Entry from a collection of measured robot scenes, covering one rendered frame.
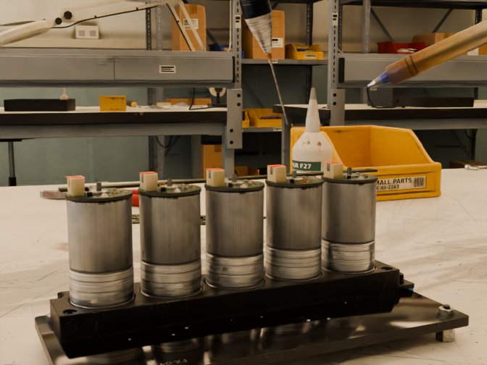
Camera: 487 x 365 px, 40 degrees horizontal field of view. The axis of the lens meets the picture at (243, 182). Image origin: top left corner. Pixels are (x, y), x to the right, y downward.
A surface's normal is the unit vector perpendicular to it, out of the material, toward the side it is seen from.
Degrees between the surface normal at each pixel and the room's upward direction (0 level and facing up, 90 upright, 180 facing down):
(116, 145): 90
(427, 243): 0
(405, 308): 0
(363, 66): 90
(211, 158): 90
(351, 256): 90
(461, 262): 0
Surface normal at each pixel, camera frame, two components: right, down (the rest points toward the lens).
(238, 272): 0.12, 0.14
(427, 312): 0.00, -0.99
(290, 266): -0.15, 0.15
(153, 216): -0.40, 0.14
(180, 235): 0.37, 0.14
